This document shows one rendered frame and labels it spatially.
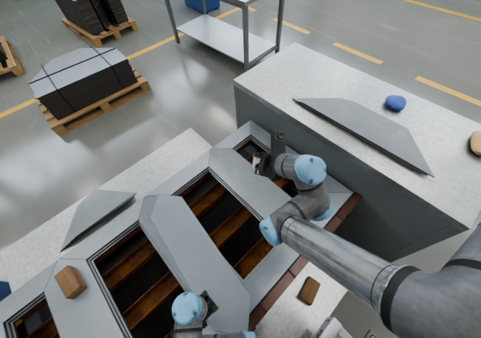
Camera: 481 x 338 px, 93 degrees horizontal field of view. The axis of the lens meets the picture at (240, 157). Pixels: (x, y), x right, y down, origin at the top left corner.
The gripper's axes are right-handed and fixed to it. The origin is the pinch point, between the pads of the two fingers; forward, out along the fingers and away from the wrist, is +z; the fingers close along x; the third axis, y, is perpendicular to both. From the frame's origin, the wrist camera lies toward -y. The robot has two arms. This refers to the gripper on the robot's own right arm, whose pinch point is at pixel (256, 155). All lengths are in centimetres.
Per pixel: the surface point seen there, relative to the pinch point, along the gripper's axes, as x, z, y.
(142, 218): -33, 40, 43
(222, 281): 2, 6, 54
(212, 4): 12, 356, -278
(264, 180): 21.2, 26.0, 10.2
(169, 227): -20, 31, 42
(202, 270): -6, 13, 53
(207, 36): 5, 261, -169
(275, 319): 29, 2, 68
